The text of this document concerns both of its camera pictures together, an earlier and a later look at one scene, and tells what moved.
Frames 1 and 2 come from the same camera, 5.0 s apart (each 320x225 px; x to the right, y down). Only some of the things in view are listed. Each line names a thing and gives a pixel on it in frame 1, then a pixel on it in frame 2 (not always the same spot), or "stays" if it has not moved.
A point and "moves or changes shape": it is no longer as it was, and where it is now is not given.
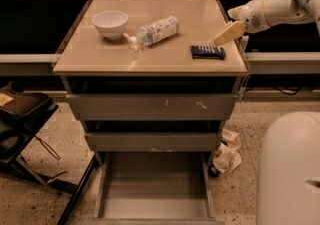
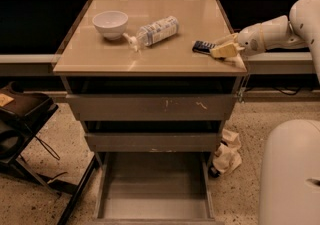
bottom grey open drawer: x=155 y=188 stays
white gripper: x=252 y=15 to x=250 y=39
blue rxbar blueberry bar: x=208 y=52 moves or changes shape
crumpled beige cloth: x=227 y=156 stays
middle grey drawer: x=154 y=141 stays
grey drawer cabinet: x=145 y=76 stays
